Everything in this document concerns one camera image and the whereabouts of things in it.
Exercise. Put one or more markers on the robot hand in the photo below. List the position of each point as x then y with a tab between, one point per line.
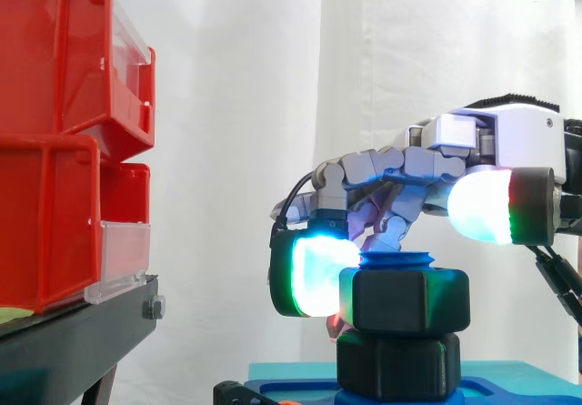
523	136

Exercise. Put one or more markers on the large black nut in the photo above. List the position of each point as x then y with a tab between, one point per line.
395	364
409	300

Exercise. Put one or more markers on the turquoise plate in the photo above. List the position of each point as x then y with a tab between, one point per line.
295	371

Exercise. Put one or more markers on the blue plate with square hollows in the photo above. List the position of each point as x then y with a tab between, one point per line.
309	389

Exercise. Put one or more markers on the black-and-orange clip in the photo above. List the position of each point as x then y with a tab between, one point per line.
236	393

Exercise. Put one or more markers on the red bin with clear plate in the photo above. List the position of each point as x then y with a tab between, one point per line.
45	59
45	223

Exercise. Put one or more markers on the black stand with green tape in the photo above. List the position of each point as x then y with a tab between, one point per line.
68	346

